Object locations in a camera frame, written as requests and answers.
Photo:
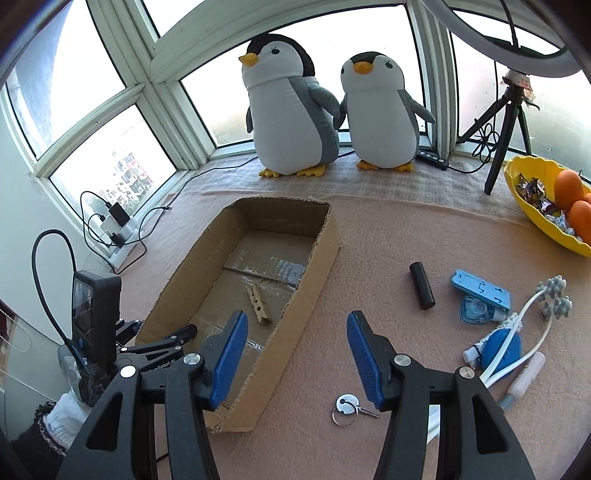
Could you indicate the black inline remote control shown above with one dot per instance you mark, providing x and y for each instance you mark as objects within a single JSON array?
[{"x": 432, "y": 159}]

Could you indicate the orange fruit front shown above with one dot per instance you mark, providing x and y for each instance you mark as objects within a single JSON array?
[{"x": 579, "y": 218}]

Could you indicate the black cylinder tube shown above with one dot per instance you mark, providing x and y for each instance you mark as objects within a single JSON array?
[{"x": 422, "y": 285}]

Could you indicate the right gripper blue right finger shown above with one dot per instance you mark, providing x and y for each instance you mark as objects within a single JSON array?
[{"x": 364, "y": 346}]

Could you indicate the blue round tape measure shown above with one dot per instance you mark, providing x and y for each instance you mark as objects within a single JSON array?
[{"x": 483, "y": 352}]

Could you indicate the wrapped candies pile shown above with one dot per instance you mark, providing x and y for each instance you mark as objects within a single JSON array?
[{"x": 533, "y": 192}]

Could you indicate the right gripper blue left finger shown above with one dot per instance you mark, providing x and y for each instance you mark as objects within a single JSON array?
[{"x": 226, "y": 351}]

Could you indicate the black tripod stand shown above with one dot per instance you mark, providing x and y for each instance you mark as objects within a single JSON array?
[{"x": 518, "y": 91}]

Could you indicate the small plush penguin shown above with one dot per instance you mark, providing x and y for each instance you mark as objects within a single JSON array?
[{"x": 381, "y": 114}]

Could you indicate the open cardboard box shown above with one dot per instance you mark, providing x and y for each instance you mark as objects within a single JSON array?
[{"x": 288, "y": 247}]

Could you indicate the orange fruit rear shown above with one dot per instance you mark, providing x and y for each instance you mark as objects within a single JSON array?
[{"x": 568, "y": 189}]

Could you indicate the wooden clothespin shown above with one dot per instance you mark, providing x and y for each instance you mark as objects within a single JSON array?
[{"x": 258, "y": 304}]

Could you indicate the pink lotion bottle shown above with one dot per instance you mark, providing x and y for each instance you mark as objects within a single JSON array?
[{"x": 523, "y": 381}]

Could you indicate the large plush penguin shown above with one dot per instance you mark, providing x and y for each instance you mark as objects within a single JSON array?
[{"x": 291, "y": 116}]

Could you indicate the orange fruit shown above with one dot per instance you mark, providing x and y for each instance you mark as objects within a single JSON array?
[
  {"x": 579, "y": 218},
  {"x": 568, "y": 189}
]

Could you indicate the yellow leaf-shaped fruit bowl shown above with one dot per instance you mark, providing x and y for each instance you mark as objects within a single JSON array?
[{"x": 546, "y": 170}]

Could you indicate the white power strip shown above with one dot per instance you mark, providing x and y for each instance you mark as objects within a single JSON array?
[{"x": 120, "y": 240}]

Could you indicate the black charger adapter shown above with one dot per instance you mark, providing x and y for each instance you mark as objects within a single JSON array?
[{"x": 118, "y": 213}]

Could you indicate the white neck massager roller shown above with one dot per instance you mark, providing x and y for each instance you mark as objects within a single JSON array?
[{"x": 500, "y": 352}]

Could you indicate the silver key with ring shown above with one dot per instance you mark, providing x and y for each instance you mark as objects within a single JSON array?
[{"x": 348, "y": 409}]

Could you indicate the white gloved hand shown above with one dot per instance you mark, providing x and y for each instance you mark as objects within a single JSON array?
[{"x": 65, "y": 419}]

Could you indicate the blue plastic phone stand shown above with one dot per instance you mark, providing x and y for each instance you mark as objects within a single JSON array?
[{"x": 481, "y": 289}]

